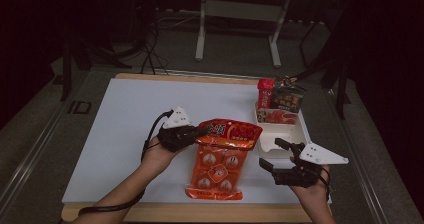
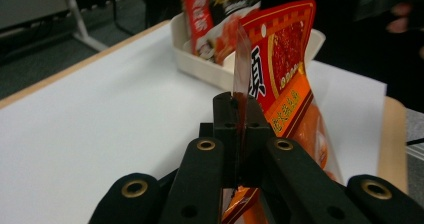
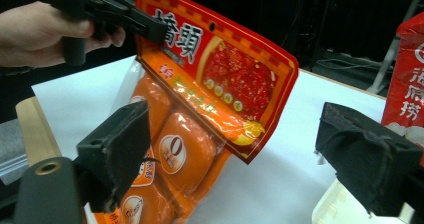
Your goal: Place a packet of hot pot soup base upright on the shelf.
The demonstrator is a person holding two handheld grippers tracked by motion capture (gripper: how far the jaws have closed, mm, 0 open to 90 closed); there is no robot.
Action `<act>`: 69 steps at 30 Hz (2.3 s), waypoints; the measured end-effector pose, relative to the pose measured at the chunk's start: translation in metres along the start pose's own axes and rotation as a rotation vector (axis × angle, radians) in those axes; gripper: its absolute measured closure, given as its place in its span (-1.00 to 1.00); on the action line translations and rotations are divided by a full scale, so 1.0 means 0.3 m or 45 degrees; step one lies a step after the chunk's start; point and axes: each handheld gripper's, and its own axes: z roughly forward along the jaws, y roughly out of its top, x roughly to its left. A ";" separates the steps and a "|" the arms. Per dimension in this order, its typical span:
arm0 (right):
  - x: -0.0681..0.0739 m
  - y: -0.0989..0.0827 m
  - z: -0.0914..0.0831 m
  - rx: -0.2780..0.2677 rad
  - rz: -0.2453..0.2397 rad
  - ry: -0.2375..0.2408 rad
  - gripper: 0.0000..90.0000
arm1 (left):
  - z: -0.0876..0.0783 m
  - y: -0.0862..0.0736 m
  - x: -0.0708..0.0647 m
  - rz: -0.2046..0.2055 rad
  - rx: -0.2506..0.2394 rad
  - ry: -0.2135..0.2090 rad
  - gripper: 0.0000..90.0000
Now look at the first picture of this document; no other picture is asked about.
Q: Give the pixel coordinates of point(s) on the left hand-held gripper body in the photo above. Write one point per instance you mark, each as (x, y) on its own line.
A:
(176, 135)

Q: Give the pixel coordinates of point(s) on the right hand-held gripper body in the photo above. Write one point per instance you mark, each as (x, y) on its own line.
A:
(296, 177)

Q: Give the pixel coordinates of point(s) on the white divided tray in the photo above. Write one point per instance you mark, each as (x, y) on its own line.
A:
(283, 134)

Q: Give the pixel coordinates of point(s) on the orange snack packet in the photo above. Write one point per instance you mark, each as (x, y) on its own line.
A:
(220, 164)

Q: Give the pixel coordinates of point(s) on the red and black food packet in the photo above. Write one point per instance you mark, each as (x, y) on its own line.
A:
(283, 104)

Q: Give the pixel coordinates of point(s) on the gold foil packet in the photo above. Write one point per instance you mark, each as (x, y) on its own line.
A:
(290, 79)

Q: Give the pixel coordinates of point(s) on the person's right hand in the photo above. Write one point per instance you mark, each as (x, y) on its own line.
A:
(315, 193)

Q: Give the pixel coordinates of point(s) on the person's left hand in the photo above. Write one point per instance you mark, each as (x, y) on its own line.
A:
(156, 157)

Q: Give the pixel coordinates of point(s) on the pale blue table mat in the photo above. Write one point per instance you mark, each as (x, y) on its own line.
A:
(133, 94)

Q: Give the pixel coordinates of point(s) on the black stand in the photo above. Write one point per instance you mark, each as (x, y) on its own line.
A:
(66, 70)
(341, 80)

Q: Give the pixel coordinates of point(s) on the metal floor rail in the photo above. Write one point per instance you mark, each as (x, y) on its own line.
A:
(30, 157)
(360, 164)

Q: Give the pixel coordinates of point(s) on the black floor bracket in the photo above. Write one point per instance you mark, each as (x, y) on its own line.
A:
(80, 107)

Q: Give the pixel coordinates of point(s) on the white metal table frame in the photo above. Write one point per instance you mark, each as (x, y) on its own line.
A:
(243, 10)

